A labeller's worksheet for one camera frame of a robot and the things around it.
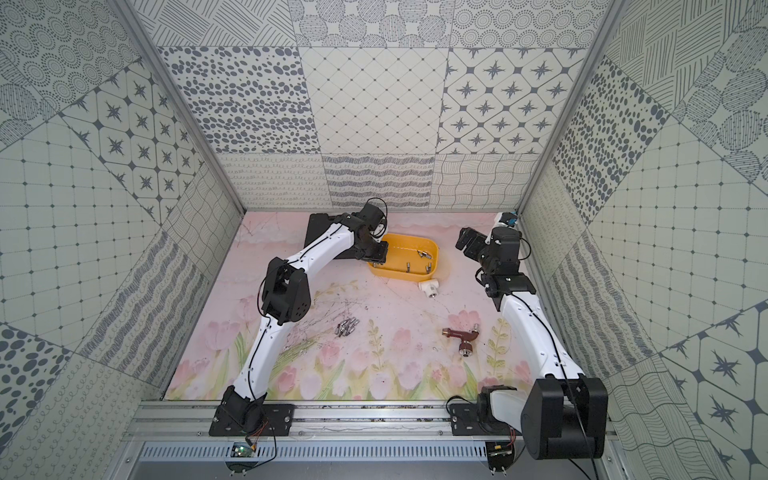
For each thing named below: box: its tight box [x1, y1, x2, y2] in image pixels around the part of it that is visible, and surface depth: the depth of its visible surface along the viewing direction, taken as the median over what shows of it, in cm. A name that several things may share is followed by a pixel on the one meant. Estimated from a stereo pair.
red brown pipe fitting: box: [442, 323, 479, 357], surface depth 89 cm
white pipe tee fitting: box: [418, 279, 440, 298], surface depth 98 cm
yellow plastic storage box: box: [368, 233, 439, 283], surface depth 107 cm
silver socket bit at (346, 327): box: [334, 317, 360, 337], surface depth 92 cm
